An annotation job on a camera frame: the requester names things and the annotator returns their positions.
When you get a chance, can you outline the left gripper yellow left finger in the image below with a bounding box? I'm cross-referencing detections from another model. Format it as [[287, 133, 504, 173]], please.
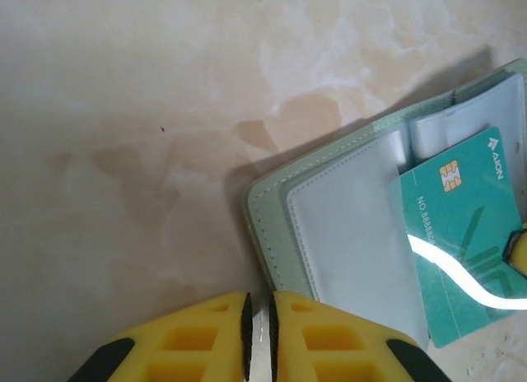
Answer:
[[68, 291, 254, 382]]

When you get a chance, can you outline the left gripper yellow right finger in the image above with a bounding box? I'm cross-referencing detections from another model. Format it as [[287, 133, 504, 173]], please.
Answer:
[[268, 290, 454, 382]]

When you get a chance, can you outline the teal chip credit card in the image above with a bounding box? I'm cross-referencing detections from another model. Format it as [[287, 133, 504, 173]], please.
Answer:
[[397, 126, 527, 350]]

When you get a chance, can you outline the pale green card holder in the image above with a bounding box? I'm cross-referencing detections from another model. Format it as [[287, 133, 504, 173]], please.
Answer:
[[246, 57, 527, 350]]

